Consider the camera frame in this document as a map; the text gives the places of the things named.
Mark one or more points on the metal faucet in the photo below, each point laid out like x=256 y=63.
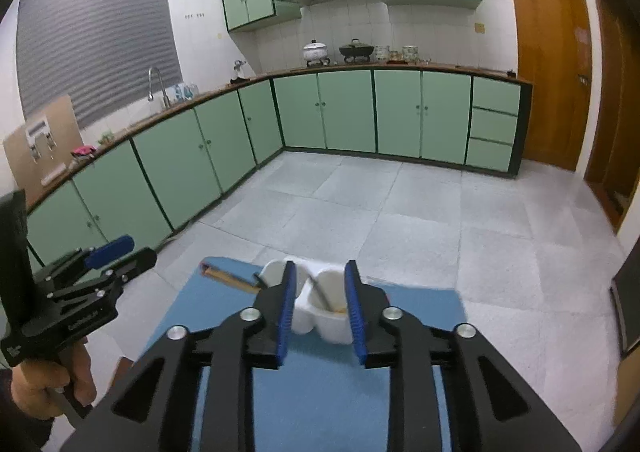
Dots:
x=157 y=82

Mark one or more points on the black wok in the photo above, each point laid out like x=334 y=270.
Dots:
x=357 y=51

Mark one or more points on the person's left forearm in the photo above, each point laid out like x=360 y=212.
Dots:
x=17 y=424

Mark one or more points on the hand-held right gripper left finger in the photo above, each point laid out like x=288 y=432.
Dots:
x=287 y=312

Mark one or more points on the bottles by sink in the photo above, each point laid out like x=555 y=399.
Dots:
x=185 y=91

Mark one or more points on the plain bamboo chopstick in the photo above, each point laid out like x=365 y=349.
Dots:
x=227 y=277
x=230 y=283

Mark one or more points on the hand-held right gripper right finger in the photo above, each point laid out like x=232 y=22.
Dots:
x=354 y=312

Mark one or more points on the grey window blind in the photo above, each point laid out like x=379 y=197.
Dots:
x=95 y=37

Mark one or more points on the red cloth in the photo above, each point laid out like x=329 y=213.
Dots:
x=83 y=151

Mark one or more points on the white utensil holder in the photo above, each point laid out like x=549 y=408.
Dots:
x=320 y=327

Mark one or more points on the small kettle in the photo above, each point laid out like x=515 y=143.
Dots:
x=240 y=71

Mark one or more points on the dark cabinet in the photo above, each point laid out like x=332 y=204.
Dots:
x=630 y=312

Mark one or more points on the wooden door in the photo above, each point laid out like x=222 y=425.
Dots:
x=547 y=62
x=617 y=122

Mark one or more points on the blue table mat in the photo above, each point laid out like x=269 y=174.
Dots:
x=320 y=397

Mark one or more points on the cardboard sheet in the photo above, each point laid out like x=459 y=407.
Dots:
x=60 y=147

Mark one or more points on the white cooking pot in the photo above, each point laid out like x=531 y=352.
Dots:
x=316 y=53

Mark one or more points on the white bracket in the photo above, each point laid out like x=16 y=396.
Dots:
x=40 y=134

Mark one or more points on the person's left hand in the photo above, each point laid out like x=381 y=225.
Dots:
x=40 y=389

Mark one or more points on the glass jar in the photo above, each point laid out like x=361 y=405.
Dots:
x=383 y=52
x=410 y=53

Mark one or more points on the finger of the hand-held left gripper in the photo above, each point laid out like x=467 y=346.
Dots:
x=137 y=262
x=110 y=249

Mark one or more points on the green lower kitchen cabinets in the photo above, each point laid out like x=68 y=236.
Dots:
x=345 y=107

